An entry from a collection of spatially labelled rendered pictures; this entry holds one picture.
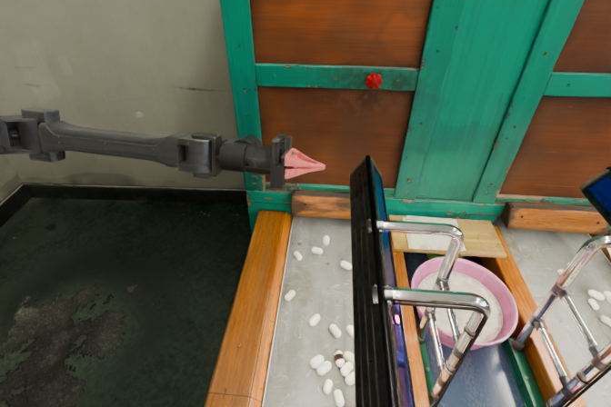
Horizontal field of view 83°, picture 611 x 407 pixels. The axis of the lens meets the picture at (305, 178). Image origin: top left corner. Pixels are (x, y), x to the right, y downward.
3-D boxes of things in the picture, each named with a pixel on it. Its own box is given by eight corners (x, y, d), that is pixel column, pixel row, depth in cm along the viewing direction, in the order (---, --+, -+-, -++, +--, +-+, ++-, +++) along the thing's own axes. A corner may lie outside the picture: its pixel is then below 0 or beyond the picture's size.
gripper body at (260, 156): (285, 182, 73) (252, 177, 74) (288, 134, 70) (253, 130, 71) (279, 192, 67) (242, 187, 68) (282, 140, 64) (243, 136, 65)
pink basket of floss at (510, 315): (469, 386, 84) (481, 368, 78) (385, 307, 101) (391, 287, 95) (524, 322, 97) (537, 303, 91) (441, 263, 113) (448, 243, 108)
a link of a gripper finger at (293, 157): (325, 184, 72) (280, 179, 73) (327, 151, 70) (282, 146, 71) (321, 196, 66) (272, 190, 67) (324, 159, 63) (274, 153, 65)
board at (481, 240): (393, 251, 106) (394, 248, 105) (388, 216, 117) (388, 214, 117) (505, 258, 103) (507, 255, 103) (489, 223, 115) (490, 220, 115)
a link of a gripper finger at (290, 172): (325, 173, 71) (281, 168, 72) (329, 139, 69) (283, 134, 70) (322, 183, 65) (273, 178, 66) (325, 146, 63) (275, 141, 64)
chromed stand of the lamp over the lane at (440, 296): (350, 416, 79) (374, 302, 52) (349, 332, 95) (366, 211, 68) (435, 424, 78) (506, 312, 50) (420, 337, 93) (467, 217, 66)
